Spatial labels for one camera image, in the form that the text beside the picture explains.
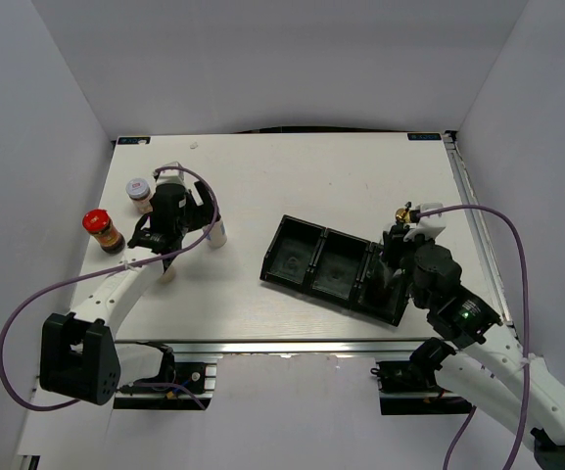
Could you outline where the clear glass oil bottle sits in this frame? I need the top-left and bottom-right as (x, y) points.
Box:
(379, 199), (418, 275)

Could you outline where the small spice jar white lid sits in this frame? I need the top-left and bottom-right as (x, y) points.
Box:
(125, 177), (153, 214)

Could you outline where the white shaker with blue label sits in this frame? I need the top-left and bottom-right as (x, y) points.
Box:
(203, 215), (227, 249)

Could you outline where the white shaker with silver lid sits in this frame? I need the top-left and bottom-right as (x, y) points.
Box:
(158, 264), (175, 284)

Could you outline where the red lid sauce jar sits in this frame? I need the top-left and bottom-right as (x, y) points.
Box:
(82, 209), (125, 255)

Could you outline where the glass bottle with dark sauce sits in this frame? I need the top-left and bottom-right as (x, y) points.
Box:
(364, 258), (405, 316)

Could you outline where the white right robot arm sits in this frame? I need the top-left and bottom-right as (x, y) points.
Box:
(381, 222), (565, 469)

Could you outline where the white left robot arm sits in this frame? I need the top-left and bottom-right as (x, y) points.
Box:
(39, 180), (219, 405)

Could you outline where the black three-compartment tray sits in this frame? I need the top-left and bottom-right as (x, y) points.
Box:
(259, 214), (407, 326)

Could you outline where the blue label sticker left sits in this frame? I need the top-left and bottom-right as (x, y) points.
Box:
(117, 136), (151, 146)

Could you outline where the blue label sticker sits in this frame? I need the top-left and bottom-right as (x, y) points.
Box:
(117, 136), (151, 146)
(406, 132), (443, 141)

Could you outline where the blue label sticker right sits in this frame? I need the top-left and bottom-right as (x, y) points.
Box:
(406, 132), (443, 141)

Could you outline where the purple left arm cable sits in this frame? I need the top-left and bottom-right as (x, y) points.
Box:
(0, 165), (222, 411)

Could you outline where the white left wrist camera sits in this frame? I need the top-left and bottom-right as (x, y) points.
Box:
(153, 162), (184, 185)

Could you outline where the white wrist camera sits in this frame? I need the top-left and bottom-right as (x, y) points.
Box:
(403, 203), (447, 242)
(153, 162), (184, 185)

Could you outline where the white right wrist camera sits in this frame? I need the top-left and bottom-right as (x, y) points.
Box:
(403, 203), (447, 242)

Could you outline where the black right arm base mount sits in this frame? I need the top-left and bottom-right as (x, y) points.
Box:
(370, 342), (472, 416)

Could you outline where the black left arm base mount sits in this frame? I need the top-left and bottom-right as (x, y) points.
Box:
(113, 342), (216, 411)

